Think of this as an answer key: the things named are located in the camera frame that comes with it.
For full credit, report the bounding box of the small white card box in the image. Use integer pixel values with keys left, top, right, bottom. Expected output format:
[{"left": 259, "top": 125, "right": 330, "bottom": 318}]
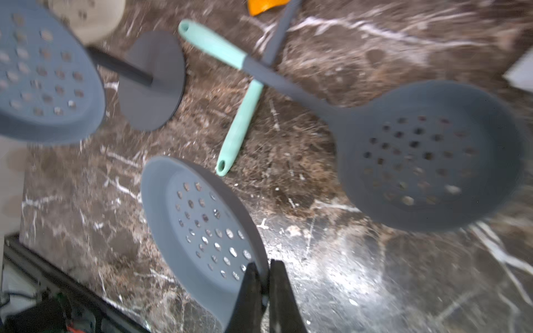
[{"left": 503, "top": 48, "right": 533, "bottom": 93}]

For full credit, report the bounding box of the grey skimmer mint handle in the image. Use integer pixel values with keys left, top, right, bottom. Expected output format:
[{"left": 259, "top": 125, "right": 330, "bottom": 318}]
[{"left": 1, "top": 1, "right": 106, "bottom": 145}]

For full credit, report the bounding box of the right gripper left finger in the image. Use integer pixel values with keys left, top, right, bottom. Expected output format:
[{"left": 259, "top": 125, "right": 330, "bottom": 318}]
[{"left": 225, "top": 262, "right": 263, "bottom": 333}]

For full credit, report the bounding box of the grey skimmer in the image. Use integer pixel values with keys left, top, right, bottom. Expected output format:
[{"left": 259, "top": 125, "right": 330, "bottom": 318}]
[
  {"left": 178, "top": 19, "right": 528, "bottom": 232},
  {"left": 140, "top": 156, "right": 269, "bottom": 327},
  {"left": 216, "top": 0, "right": 302, "bottom": 177}
]

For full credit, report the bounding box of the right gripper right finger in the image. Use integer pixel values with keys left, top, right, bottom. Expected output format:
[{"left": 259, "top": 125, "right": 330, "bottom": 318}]
[{"left": 269, "top": 259, "right": 308, "bottom": 333}]

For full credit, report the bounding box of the cream skimmer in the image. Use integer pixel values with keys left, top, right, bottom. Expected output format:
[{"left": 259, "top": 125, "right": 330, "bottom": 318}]
[{"left": 40, "top": 0, "right": 126, "bottom": 45}]

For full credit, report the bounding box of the orange snack packet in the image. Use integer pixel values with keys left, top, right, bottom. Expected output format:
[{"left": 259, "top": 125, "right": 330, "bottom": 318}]
[{"left": 247, "top": 0, "right": 290, "bottom": 17}]

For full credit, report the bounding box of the grey utensil rack stand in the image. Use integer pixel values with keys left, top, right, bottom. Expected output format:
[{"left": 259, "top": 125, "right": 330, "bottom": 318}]
[{"left": 87, "top": 31, "right": 186, "bottom": 132}]

